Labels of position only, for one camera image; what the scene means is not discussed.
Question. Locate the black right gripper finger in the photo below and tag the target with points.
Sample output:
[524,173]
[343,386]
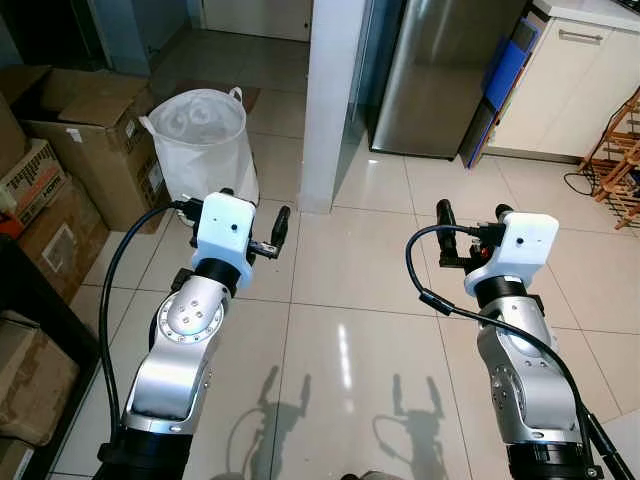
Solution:
[504,213]
[446,225]

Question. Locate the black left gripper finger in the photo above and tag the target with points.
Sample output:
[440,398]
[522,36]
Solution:
[281,228]
[226,193]

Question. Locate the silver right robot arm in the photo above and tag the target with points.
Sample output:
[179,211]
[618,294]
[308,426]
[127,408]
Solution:
[520,370]

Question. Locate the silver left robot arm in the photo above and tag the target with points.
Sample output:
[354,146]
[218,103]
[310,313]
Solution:
[175,350]

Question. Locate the white fabric laundry bag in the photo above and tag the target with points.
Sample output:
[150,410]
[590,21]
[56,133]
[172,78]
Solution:
[200,150]

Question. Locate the wooden slatted rack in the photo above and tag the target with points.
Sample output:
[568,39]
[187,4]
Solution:
[615,170]

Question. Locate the large open cardboard box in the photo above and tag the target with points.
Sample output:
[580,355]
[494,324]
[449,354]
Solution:
[100,160]

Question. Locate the blue flat panel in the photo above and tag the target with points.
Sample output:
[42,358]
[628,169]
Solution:
[505,70]

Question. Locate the white kitchen cabinet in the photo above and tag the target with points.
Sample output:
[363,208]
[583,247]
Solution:
[580,90]

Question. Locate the stainless steel fridge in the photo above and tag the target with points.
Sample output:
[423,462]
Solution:
[440,80]

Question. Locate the brown cardboard box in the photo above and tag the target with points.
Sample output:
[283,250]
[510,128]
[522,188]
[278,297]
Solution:
[65,240]
[35,380]
[10,130]

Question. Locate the cardboard box with HDMI print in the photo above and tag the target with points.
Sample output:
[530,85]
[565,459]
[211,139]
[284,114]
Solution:
[35,180]

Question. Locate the grey robot foot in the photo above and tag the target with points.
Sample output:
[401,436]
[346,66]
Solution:
[370,476]

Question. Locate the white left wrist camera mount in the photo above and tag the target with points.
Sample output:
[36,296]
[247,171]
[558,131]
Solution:
[222,225]

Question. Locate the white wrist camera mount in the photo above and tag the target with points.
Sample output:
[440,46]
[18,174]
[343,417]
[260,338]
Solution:
[222,225]
[525,245]

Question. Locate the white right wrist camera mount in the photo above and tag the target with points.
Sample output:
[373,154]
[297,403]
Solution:
[525,245]

